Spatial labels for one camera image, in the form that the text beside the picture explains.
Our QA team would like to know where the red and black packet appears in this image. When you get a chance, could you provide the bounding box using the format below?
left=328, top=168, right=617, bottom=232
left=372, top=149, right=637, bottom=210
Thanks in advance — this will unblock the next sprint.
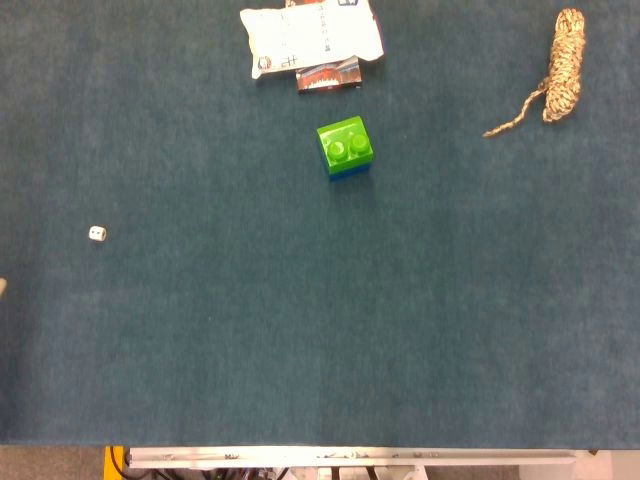
left=294, top=55, right=362, bottom=95

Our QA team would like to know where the green toy building block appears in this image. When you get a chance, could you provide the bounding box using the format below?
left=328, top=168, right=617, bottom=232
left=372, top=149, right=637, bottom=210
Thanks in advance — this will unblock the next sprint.
left=316, top=115, right=375, bottom=175

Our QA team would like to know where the teal felt table mat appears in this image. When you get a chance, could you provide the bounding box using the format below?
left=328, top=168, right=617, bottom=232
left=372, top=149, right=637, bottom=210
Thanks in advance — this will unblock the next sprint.
left=0, top=0, right=640, bottom=450

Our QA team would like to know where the white printed plastic packet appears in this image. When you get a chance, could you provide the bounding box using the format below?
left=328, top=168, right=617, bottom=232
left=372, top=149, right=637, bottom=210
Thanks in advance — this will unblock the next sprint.
left=239, top=0, right=385, bottom=80

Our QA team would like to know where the aluminium table edge rail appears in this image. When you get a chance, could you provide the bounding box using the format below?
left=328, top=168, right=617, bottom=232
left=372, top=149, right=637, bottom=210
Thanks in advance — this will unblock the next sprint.
left=124, top=446, right=591, bottom=469

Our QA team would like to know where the yellow frame part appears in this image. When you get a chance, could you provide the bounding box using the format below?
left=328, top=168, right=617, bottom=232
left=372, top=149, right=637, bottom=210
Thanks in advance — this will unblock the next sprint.
left=103, top=445, right=126, bottom=480

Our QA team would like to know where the beige braided rope bundle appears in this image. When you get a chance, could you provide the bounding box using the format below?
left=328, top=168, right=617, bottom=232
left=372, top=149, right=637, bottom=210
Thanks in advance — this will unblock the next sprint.
left=482, top=7, right=587, bottom=139

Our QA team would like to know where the blue toy building block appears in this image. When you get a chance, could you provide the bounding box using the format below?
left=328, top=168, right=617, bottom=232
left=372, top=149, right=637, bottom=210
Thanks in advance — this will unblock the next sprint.
left=327, top=161, right=374, bottom=182

